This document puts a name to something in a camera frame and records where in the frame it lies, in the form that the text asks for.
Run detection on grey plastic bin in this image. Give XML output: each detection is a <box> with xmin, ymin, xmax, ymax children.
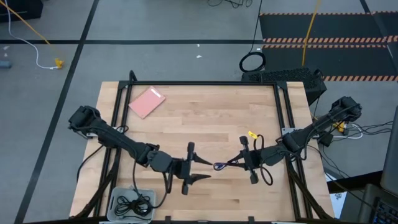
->
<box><xmin>106</xmin><ymin>186</ymin><xmax>156</xmax><ymax>224</ymax></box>

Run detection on white power cable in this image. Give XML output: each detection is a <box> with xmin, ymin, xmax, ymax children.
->
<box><xmin>340</xmin><ymin>123</ymin><xmax>364</xmax><ymax>140</ymax></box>

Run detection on black USB-C cable grey plugs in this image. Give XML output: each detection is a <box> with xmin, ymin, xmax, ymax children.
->
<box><xmin>114</xmin><ymin>186</ymin><xmax>147</xmax><ymax>215</ymax></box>

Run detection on black box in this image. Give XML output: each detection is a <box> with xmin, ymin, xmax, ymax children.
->
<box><xmin>0</xmin><ymin>0</ymin><xmax>44</xmax><ymax>23</ymax></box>

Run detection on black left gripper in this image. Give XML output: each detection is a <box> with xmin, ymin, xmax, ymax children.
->
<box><xmin>169</xmin><ymin>142</ymin><xmax>214</xmax><ymax>196</ymax></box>

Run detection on black floor cable tangle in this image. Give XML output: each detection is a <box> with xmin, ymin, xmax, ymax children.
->
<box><xmin>206</xmin><ymin>0</ymin><xmax>253</xmax><ymax>9</ymax></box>

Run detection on orange floor cable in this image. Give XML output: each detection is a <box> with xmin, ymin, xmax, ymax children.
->
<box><xmin>0</xmin><ymin>0</ymin><xmax>60</xmax><ymax>62</ymax></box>

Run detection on yellow hanging cable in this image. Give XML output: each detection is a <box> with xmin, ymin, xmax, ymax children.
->
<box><xmin>301</xmin><ymin>0</ymin><xmax>322</xmax><ymax>67</ymax></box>

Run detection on black hazard-striped floor mat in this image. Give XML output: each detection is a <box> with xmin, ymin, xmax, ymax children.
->
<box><xmin>259</xmin><ymin>11</ymin><xmax>398</xmax><ymax>82</ymax></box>

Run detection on black arm base cable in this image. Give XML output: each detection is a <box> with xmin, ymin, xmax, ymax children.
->
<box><xmin>76</xmin><ymin>144</ymin><xmax>105</xmax><ymax>184</ymax></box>

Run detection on black aluminium table frame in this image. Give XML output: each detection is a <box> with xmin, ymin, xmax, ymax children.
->
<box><xmin>70</xmin><ymin>70</ymin><xmax>335</xmax><ymax>224</ymax></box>

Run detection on black keyboard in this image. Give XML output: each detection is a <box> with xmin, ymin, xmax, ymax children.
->
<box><xmin>374</xmin><ymin>198</ymin><xmax>398</xmax><ymax>224</ymax></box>

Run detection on black floor cable bundle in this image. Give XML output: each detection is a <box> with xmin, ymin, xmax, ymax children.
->
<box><xmin>317</xmin><ymin>121</ymin><xmax>394</xmax><ymax>187</ymax></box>

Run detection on white floor cable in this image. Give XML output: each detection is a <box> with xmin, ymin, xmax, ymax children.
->
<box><xmin>4</xmin><ymin>0</ymin><xmax>58</xmax><ymax>70</ymax></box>

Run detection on white paper sheet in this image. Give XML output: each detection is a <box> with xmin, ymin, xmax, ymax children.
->
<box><xmin>329</xmin><ymin>192</ymin><xmax>348</xmax><ymax>218</ymax></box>

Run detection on black perforated computer case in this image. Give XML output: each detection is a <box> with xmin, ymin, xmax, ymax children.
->
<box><xmin>241</xmin><ymin>67</ymin><xmax>328</xmax><ymax>106</ymax></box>

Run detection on black coiled hanging cable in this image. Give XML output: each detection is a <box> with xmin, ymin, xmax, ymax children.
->
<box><xmin>238</xmin><ymin>0</ymin><xmax>267</xmax><ymax>73</ymax></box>

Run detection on pink notebook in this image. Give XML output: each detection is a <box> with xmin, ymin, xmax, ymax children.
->
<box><xmin>128</xmin><ymin>85</ymin><xmax>167</xmax><ymax>120</ymax></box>

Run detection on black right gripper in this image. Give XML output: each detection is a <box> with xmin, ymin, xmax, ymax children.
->
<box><xmin>222</xmin><ymin>136</ymin><xmax>264</xmax><ymax>185</ymax></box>

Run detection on black power adapter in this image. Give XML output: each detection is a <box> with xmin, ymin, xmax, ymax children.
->
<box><xmin>318</xmin><ymin>132</ymin><xmax>334</xmax><ymax>147</ymax></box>

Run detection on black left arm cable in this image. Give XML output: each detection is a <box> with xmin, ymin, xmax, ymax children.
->
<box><xmin>132</xmin><ymin>160</ymin><xmax>172</xmax><ymax>210</ymax></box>

